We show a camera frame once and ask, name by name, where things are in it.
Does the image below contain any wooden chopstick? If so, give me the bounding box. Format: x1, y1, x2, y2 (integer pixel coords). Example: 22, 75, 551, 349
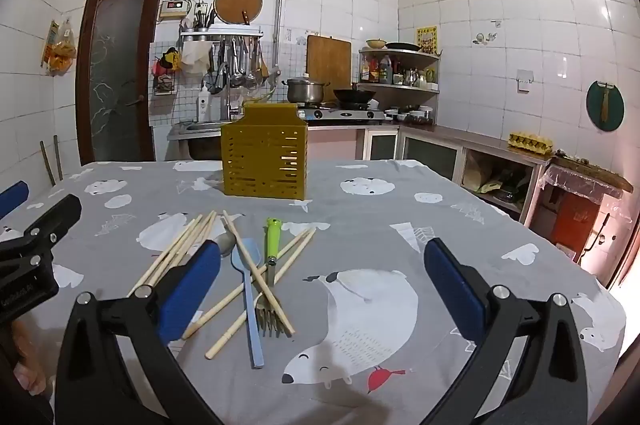
129, 215, 202, 295
182, 230, 308, 339
142, 211, 216, 285
158, 211, 217, 280
205, 227, 318, 360
222, 211, 295, 335

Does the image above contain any steel sink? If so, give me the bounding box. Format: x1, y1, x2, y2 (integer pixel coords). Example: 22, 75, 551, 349
177, 121, 224, 135

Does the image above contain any blue plastic spoon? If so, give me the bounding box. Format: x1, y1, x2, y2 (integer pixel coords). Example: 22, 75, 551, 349
231, 244, 265, 370

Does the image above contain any steel utensil rack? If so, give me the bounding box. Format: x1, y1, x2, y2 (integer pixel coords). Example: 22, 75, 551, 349
178, 23, 269, 92

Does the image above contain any yellow slotted utensil holder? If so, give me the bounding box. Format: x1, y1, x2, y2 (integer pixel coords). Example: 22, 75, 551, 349
221, 104, 308, 200

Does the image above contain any grey polar bear tablecloth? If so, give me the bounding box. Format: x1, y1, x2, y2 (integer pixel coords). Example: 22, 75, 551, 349
1, 160, 626, 424

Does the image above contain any wall control box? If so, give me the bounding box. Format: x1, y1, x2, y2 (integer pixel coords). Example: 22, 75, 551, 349
158, 0, 192, 21

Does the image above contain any green round wall board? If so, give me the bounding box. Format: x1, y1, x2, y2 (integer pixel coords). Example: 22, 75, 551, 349
586, 81, 625, 133

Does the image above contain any orange gas cylinder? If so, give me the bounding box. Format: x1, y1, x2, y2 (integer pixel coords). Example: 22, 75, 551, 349
551, 192, 600, 254

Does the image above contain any corner wall shelf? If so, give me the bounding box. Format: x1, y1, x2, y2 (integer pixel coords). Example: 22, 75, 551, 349
356, 43, 440, 94

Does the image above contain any rectangular wooden cutting board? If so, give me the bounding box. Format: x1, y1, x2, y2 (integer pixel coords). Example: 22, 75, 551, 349
306, 35, 352, 104

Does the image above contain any kitchen counter cabinet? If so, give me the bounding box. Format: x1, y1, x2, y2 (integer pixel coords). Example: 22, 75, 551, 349
166, 122, 551, 226

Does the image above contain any yellow wall poster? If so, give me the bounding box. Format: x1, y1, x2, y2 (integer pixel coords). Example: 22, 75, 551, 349
416, 26, 438, 55

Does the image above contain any white dish soap bottle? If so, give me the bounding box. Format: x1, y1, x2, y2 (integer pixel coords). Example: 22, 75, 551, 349
196, 85, 210, 123

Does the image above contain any person's left hand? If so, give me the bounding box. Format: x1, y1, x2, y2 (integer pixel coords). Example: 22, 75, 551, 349
11, 321, 47, 396

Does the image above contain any metal spoon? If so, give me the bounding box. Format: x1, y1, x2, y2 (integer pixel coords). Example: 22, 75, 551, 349
214, 231, 236, 257

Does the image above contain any round wooden board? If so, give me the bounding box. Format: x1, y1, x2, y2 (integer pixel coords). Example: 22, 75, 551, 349
213, 0, 262, 26

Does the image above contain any black wok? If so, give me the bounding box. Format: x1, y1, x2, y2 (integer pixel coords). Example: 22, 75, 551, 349
333, 88, 375, 110

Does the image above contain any yellow egg tray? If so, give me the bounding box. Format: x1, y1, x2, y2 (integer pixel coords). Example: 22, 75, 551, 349
508, 132, 553, 156

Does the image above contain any steel cooking pot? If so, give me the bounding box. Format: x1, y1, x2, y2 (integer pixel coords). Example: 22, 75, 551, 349
282, 76, 329, 104

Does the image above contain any gas stove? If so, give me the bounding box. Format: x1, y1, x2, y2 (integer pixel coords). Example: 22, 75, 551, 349
297, 107, 386, 126

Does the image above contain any hanging yellow bag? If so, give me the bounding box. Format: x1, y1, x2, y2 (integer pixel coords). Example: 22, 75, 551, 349
40, 18, 77, 76

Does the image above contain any green handled fork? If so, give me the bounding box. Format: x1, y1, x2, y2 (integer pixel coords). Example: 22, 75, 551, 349
255, 218, 285, 337

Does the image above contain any brown framed glass door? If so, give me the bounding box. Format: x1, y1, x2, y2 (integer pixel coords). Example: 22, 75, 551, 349
75, 0, 160, 165

